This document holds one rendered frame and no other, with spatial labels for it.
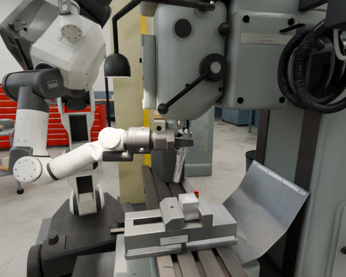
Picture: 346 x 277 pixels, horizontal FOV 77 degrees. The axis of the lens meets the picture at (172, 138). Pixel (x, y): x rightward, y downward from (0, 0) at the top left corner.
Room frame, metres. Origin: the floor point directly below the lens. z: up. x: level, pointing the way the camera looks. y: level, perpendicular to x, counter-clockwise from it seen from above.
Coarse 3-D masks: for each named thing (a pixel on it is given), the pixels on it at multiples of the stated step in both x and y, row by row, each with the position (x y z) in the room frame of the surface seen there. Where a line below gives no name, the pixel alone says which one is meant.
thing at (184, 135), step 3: (180, 132) 0.69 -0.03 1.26; (183, 132) 0.68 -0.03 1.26; (192, 132) 0.71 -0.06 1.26; (180, 135) 0.69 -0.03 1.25; (183, 135) 0.68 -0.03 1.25; (186, 135) 0.68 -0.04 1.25; (189, 135) 0.68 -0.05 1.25; (189, 138) 0.69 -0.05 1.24; (180, 147) 0.68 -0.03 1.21; (183, 147) 0.68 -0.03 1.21; (186, 147) 0.68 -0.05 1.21; (189, 147) 0.70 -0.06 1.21; (180, 150) 0.68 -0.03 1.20; (183, 150) 0.68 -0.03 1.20; (186, 150) 0.69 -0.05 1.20
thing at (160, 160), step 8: (152, 152) 1.19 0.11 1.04; (160, 152) 1.06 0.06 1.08; (168, 152) 1.04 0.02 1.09; (176, 152) 1.05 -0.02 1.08; (152, 160) 1.20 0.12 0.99; (160, 160) 1.07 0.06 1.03; (168, 160) 1.04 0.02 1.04; (176, 160) 1.05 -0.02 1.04; (184, 160) 1.07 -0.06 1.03; (152, 168) 1.20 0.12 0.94; (160, 168) 1.07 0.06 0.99; (168, 168) 1.04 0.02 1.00; (160, 176) 1.07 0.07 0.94; (168, 176) 1.04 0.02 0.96
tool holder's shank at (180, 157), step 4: (180, 156) 0.69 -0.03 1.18; (184, 156) 0.70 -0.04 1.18; (180, 160) 0.69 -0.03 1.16; (176, 164) 0.70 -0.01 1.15; (180, 164) 0.70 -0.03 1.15; (176, 168) 0.70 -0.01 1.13; (180, 168) 0.70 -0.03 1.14; (176, 172) 0.70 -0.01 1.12; (180, 172) 0.70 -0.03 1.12; (176, 176) 0.70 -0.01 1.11; (176, 180) 0.70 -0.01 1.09
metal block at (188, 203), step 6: (180, 198) 0.63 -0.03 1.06; (186, 198) 0.63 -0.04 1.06; (192, 198) 0.63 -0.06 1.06; (180, 204) 0.62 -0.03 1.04; (186, 204) 0.60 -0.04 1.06; (192, 204) 0.60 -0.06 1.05; (198, 204) 0.61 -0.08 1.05; (186, 210) 0.60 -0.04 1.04; (192, 210) 0.60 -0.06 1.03; (198, 210) 0.61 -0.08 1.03; (186, 216) 0.60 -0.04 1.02; (192, 216) 0.60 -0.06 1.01; (198, 216) 0.61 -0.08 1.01
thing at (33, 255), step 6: (36, 246) 0.97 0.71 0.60; (30, 252) 0.93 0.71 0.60; (36, 252) 0.93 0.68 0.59; (30, 258) 0.90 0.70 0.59; (36, 258) 0.90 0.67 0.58; (30, 264) 0.88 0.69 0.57; (36, 264) 0.89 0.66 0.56; (30, 270) 0.87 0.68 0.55; (36, 270) 0.87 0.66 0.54; (30, 276) 0.86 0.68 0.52; (36, 276) 0.86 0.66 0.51; (42, 276) 0.95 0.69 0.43
